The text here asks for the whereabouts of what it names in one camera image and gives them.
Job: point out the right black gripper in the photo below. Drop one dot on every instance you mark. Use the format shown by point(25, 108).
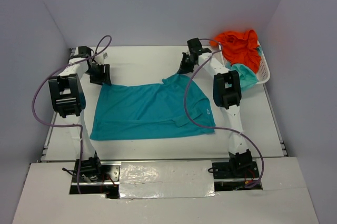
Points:
point(183, 68)

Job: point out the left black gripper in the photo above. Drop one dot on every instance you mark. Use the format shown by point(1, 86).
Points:
point(103, 78)

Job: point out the teal t-shirt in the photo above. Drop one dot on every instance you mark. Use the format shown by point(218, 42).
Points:
point(174, 108)

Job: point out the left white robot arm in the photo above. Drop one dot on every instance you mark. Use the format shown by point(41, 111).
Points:
point(68, 100)

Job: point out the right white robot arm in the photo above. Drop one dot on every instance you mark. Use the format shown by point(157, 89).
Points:
point(227, 96)

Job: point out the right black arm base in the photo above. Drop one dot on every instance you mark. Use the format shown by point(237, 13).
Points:
point(226, 179)

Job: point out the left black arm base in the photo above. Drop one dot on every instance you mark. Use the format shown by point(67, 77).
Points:
point(106, 184)

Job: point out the orange t-shirt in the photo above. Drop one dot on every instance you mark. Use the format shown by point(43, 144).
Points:
point(240, 48)

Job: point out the light turquoise t-shirt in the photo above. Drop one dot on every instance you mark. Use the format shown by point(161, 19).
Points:
point(247, 65)

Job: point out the white plastic basket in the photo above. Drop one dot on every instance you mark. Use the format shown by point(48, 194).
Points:
point(263, 71)

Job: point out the silver foil tape sheet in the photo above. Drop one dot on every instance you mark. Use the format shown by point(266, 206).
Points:
point(166, 179)

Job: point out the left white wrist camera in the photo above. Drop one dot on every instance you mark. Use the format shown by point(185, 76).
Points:
point(100, 59)

